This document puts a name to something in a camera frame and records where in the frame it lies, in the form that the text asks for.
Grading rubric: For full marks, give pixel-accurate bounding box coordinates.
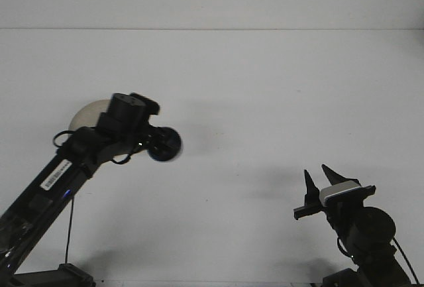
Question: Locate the pale blue cup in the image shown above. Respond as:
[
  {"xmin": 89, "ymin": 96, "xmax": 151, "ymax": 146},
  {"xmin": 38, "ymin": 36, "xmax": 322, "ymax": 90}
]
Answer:
[{"xmin": 145, "ymin": 127, "xmax": 184, "ymax": 162}]

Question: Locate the pale round plate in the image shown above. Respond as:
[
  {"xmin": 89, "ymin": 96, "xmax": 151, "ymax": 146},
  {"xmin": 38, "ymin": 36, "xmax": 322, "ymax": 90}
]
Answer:
[{"xmin": 70, "ymin": 99, "xmax": 134, "ymax": 165}]

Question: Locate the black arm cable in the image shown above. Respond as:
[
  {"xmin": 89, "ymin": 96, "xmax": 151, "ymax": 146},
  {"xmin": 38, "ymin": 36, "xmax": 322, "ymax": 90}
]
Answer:
[
  {"xmin": 52, "ymin": 130, "xmax": 134, "ymax": 265},
  {"xmin": 337, "ymin": 236, "xmax": 419, "ymax": 284}
]

